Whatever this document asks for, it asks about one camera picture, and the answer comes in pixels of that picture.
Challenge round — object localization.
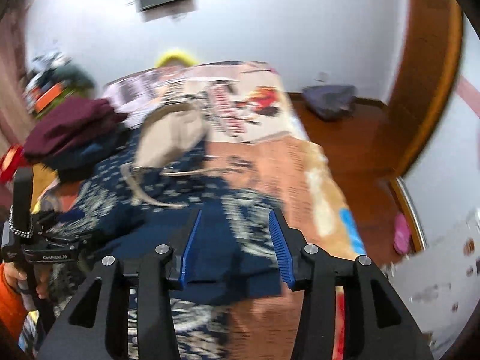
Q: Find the navy patterned hooded garment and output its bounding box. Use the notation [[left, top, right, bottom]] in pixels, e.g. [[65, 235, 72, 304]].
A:
[[48, 101, 283, 360]]

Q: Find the orange left sleeve forearm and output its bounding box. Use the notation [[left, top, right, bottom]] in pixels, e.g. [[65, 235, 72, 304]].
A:
[[1, 263, 28, 343]]

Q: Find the person's left hand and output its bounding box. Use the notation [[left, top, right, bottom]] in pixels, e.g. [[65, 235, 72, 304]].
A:
[[2, 262, 52, 299]]

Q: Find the red bag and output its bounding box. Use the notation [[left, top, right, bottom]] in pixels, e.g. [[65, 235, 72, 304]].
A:
[[0, 144, 29, 184]]

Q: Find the dark navy folded garment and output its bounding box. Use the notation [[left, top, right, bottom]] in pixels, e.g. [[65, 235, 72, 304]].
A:
[[41, 126, 131, 183]]

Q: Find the printed orange bed blanket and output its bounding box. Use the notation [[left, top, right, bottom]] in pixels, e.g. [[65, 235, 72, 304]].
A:
[[103, 61, 365, 359]]

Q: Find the maroon folded garment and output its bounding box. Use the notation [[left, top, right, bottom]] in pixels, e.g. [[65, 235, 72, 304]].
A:
[[24, 96, 128, 163]]

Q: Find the pink slipper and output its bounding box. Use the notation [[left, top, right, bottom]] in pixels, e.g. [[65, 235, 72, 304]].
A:
[[393, 213, 411, 255]]

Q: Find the purple grey floor cushion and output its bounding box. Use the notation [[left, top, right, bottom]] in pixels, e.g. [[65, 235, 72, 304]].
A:
[[302, 85, 357, 121]]

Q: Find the green box with clutter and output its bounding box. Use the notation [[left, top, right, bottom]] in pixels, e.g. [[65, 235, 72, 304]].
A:
[[24, 51, 95, 120]]

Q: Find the yellow object behind bed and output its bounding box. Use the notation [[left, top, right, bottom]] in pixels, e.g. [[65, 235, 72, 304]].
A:
[[154, 48, 199, 68]]

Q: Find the brown wooden door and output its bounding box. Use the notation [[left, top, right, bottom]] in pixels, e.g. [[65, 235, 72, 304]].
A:
[[375, 0, 464, 180]]

